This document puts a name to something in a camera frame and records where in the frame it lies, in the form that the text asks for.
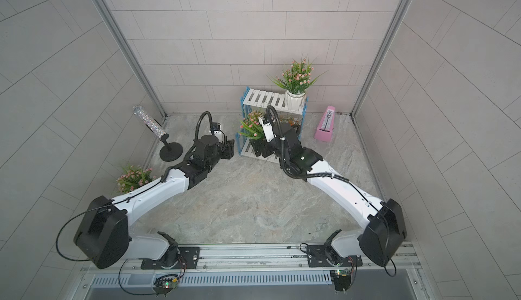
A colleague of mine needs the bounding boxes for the pink flower pot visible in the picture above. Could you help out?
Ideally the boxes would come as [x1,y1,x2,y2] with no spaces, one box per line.
[117,166,155,194]
[239,111,265,140]
[269,58,324,111]

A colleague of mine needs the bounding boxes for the red flower pot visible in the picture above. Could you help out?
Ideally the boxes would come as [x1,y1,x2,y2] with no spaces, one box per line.
[280,115,303,137]

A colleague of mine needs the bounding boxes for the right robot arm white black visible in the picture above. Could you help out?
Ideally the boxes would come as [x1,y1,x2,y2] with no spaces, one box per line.
[242,106,407,267]

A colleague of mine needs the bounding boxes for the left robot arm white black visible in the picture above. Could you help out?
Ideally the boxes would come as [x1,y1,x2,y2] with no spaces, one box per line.
[73,111,234,269]

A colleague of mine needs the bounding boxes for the blue white two-tier rack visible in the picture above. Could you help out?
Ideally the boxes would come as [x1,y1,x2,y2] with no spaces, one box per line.
[235,86,309,164]

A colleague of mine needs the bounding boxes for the glitter tube on black stand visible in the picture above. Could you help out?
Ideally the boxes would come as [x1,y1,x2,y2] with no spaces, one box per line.
[133,105,183,162]

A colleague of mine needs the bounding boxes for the pink metronome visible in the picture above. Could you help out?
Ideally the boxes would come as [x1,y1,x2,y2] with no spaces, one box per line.
[314,106,336,143]

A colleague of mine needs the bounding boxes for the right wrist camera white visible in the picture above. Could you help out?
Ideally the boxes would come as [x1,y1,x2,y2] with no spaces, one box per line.
[259,116,275,143]

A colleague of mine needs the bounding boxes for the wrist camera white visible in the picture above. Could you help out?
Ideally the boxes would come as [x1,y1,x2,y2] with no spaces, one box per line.
[209,122,226,143]
[259,116,275,143]

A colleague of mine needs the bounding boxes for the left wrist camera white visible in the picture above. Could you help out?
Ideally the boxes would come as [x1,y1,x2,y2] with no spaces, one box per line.
[209,122,226,143]

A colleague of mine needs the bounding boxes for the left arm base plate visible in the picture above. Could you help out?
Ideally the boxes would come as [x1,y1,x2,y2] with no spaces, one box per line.
[141,232,201,270]

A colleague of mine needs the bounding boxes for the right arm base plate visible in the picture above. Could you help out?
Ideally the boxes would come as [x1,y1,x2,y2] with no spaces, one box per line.
[302,229,363,267]

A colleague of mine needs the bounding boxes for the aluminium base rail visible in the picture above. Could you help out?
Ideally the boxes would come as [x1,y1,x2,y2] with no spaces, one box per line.
[77,242,425,295]

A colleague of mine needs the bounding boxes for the left circuit board with cables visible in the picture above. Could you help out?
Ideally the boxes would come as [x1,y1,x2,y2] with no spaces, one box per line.
[117,258,187,297]

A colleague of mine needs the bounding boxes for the circuit board with cables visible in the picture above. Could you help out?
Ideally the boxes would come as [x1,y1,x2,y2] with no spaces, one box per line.
[117,258,187,297]
[330,257,358,293]

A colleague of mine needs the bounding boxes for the right circuit board with cables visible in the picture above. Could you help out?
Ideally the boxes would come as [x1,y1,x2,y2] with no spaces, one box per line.
[330,257,358,293]

